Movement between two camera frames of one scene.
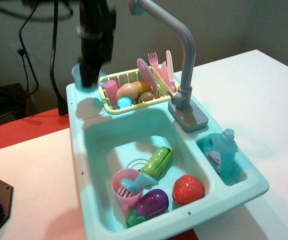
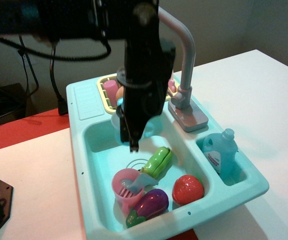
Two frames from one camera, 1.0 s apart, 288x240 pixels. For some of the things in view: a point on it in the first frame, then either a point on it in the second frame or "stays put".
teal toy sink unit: (142, 177) stays put
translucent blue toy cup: (77, 75) -> (149, 130)
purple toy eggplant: (152, 202) stays put
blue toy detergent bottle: (221, 150) stays put
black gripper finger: (90, 73) -> (134, 144)
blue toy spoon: (141, 181) stays put
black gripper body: (98, 19) -> (149, 62)
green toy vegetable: (158, 163) stays put
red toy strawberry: (187, 188) stays put
